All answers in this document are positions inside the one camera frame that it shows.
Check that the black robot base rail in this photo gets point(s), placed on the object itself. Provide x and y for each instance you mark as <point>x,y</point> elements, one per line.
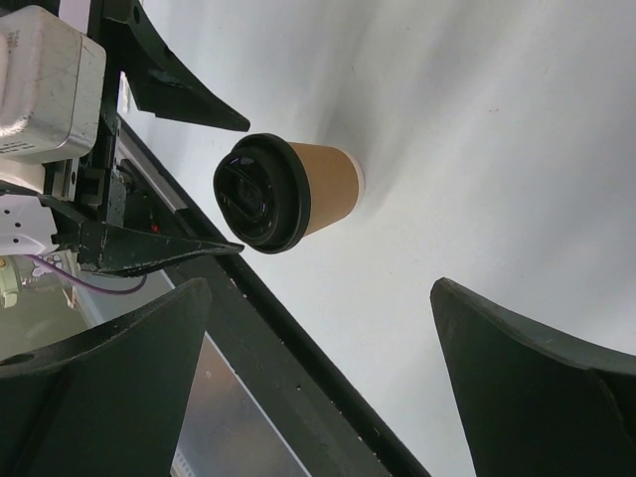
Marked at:
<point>266,400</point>

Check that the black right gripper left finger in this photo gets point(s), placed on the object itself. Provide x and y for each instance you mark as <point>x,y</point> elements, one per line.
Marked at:
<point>109,401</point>

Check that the brown paper coffee cup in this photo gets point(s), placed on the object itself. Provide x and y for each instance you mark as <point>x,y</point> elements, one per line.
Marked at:
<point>336,184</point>

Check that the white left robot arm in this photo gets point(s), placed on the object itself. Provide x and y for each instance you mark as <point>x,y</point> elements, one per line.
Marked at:
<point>23,224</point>

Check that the black coffee cup lid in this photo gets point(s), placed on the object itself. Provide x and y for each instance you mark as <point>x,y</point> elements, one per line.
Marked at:
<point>263,192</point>

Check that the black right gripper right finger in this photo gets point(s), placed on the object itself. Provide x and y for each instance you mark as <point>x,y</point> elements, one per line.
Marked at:
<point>533,400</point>

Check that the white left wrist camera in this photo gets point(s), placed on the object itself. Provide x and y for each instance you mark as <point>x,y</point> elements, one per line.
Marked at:
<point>51,87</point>

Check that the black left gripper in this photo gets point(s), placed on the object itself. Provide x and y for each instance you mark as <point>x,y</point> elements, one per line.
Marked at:
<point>97,206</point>

